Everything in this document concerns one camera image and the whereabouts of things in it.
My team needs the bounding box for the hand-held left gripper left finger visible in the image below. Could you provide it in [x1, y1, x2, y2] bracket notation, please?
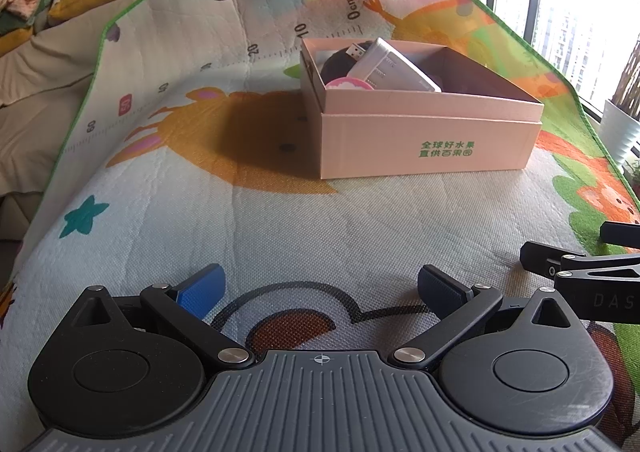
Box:
[75, 263, 253, 369]

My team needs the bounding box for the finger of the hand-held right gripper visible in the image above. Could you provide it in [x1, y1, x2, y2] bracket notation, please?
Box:
[600, 221, 640, 249]
[520, 242, 640, 283]

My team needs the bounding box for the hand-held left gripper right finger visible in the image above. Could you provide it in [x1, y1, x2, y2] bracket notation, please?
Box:
[392, 264, 573, 368]

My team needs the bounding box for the pink cardboard box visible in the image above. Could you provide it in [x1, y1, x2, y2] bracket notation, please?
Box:
[299, 37, 545, 180]

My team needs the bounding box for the grey battery holder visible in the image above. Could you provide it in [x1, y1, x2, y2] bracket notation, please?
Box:
[348, 37, 443, 94]

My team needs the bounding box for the yellow cup with pink lid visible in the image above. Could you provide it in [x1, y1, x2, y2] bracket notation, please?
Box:
[326, 76, 377, 90]

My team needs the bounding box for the black plush toy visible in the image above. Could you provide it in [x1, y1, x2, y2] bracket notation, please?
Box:
[320, 46, 373, 83]

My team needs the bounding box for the potted palm in white pot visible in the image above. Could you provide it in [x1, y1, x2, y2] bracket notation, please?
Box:
[597, 32, 640, 168]

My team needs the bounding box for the colourful printed play mat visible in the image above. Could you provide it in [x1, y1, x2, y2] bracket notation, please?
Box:
[0, 0, 640, 433]

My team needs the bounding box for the beige sofa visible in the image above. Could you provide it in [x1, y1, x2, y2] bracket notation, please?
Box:
[0, 0, 131, 243]

